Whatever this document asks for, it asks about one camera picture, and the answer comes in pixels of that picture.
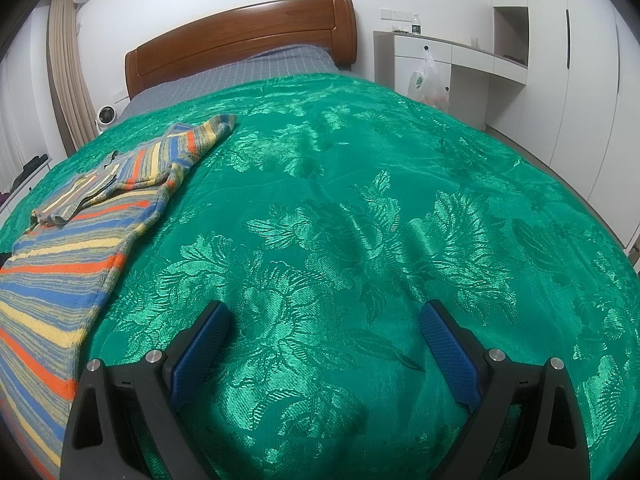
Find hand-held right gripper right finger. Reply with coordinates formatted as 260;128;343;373
419;300;592;480

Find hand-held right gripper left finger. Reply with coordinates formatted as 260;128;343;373
59;301;232;480

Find striped knit sweater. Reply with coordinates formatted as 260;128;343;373
0;114;238;480

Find black clothes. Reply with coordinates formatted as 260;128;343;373
10;154;51;192

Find green floral bedspread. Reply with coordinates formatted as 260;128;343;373
0;74;640;480

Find white plastic bag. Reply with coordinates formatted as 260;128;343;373
406;49;451;112

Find grey checked bed sheet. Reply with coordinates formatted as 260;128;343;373
122;45;338;117

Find white wardrobe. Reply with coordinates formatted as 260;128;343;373
487;0;640;251

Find white desk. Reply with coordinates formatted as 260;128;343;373
372;30;529;132

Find beige curtain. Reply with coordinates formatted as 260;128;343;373
46;0;102;147

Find wooden bed headboard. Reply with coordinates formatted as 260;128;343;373
125;0;357;98

